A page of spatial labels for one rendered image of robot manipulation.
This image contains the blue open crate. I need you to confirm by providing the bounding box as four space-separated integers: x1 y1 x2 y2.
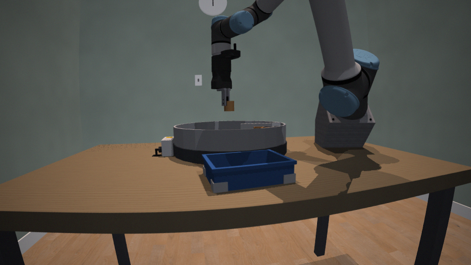
202 149 297 193

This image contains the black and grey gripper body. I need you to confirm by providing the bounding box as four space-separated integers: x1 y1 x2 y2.
211 43 241 89

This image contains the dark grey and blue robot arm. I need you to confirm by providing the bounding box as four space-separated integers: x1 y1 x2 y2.
211 0 379 120

